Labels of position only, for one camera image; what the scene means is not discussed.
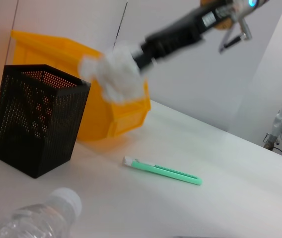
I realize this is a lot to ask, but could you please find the mint green utility knife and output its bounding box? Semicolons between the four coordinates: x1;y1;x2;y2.
123;156;203;186

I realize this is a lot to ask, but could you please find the clear green-label water bottle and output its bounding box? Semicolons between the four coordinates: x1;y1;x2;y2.
0;187;83;238

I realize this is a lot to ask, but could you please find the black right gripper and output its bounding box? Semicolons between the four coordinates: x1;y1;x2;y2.
132;0;235;74

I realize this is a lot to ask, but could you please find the yellow plastic storage bin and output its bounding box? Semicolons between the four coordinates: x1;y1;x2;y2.
10;29;152;149

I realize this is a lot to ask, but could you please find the right gripper connector cable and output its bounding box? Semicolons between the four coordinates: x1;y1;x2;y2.
219;17;253;54

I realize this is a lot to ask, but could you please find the white paper ball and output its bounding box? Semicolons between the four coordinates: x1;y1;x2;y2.
77;41;147;104

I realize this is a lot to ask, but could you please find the black mesh pen holder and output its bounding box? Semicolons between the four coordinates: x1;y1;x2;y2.
0;63;92;179

